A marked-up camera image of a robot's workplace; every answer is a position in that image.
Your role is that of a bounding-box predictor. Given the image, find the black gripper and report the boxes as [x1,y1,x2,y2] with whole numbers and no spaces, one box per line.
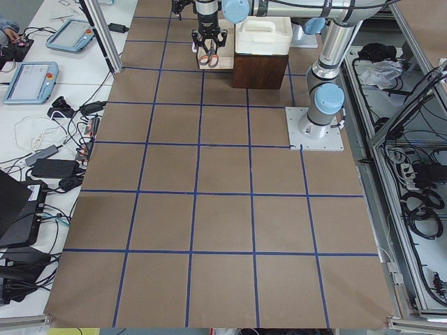
[173,0,195,20]
[191,12,228,53]

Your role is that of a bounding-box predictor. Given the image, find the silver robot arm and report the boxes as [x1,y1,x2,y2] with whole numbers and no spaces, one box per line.
[192,1,387,140]

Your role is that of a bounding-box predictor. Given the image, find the blue teach pendant near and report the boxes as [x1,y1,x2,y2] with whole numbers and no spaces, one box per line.
[3,61,59,105]

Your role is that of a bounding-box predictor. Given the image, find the blue teach pendant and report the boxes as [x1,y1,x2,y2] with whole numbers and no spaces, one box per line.
[3,61,59,105]
[46,19,94,53]

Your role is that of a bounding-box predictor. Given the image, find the small black adapter on table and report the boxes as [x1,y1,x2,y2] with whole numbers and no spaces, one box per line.
[108,23,129,34]

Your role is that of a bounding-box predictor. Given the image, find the blue teach pendant far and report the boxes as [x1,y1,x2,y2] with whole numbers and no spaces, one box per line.
[46,19,94,53]

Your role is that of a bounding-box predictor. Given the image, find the black laptop computer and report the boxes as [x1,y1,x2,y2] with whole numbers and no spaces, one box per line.
[1,172,47,248]

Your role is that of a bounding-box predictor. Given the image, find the white foam box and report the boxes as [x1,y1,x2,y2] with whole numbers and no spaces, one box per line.
[235,17,293,56]

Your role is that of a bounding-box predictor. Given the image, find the dark wooden drawer cabinet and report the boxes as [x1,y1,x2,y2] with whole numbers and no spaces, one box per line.
[231,53,289,90]

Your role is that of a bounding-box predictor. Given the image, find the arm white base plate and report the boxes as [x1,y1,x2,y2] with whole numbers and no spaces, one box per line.
[285,107,344,151]
[291,22,320,48]

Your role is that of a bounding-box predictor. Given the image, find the black power adapter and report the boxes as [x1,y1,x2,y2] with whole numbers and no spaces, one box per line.
[31,158,80,179]

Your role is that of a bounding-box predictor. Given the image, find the aluminium frame post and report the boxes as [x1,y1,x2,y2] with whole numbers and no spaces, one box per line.
[80,0,123,75]

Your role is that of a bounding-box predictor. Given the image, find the orange grey handled scissors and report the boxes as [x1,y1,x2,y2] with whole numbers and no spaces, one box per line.
[198,41,219,68]

